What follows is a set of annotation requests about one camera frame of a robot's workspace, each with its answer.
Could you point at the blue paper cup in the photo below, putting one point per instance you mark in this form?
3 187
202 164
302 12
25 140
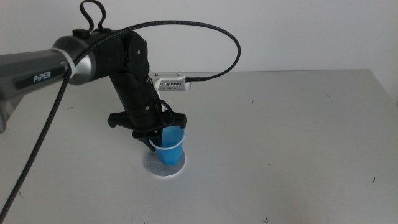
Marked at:
169 154

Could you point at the grey round cup mat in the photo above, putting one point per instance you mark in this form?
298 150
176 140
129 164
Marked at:
155 168

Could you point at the white zip tie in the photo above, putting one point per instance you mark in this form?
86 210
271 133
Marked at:
71 63

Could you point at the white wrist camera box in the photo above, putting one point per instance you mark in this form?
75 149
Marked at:
174 84

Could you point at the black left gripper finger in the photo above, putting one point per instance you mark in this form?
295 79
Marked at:
158 138
143 140

